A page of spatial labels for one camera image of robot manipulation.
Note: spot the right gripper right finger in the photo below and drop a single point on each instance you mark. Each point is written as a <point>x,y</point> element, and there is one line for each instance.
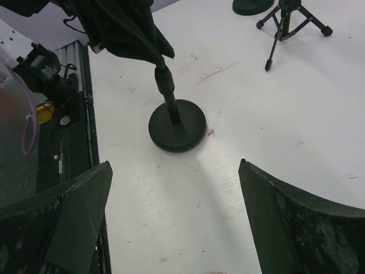
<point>295,231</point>

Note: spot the black round-base clip stand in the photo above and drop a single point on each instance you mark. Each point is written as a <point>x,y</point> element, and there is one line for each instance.
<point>251,7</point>

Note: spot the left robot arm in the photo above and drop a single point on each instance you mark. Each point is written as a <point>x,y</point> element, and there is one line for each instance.
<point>39,68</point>

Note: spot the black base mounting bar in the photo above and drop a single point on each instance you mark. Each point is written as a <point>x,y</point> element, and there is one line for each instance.
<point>72,150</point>

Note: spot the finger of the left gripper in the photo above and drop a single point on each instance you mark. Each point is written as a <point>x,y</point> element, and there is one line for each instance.
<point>125,29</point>

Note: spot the black tripod shock-mount stand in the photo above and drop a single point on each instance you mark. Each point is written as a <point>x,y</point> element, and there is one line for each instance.
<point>281,16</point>

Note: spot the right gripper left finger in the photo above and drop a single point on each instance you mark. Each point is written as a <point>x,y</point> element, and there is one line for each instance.
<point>56,231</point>

